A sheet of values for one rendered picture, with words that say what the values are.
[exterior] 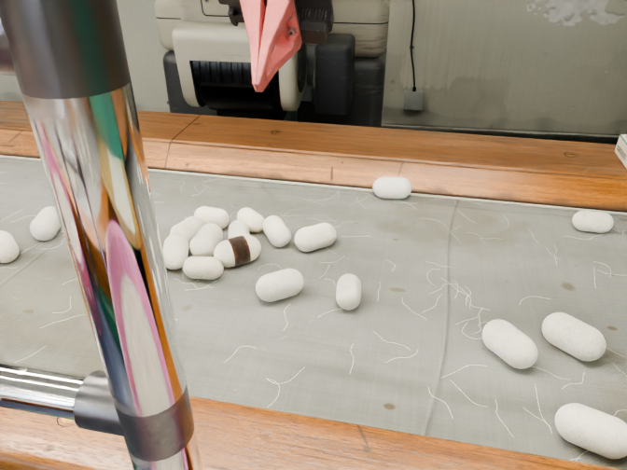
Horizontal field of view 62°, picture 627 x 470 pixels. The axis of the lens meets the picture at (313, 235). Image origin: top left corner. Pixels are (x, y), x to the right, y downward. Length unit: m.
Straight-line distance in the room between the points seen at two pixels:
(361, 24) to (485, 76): 1.32
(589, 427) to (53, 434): 0.27
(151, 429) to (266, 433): 0.10
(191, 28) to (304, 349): 0.76
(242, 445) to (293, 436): 0.02
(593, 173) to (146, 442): 0.48
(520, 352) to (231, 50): 0.78
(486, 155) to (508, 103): 1.97
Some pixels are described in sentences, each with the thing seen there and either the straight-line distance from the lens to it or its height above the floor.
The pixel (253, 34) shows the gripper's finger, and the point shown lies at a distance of 0.49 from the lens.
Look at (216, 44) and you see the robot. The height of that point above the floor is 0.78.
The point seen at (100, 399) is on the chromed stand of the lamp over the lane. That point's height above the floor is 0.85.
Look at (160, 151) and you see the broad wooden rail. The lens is 0.60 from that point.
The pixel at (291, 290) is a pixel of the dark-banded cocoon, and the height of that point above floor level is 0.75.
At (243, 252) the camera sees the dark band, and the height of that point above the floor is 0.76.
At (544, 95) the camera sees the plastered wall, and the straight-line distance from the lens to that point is 2.57.
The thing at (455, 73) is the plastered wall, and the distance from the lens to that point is 2.48.
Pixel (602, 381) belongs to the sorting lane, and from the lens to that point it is 0.37.
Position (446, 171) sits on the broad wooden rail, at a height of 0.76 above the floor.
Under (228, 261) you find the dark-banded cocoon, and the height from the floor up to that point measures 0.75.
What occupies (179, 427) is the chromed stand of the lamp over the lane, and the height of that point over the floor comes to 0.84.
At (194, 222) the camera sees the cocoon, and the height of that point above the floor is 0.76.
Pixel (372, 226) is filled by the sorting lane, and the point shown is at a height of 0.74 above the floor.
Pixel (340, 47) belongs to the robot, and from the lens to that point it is 1.10.
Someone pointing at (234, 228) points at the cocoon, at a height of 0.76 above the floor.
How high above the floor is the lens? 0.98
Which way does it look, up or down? 32 degrees down
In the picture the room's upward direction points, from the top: straight up
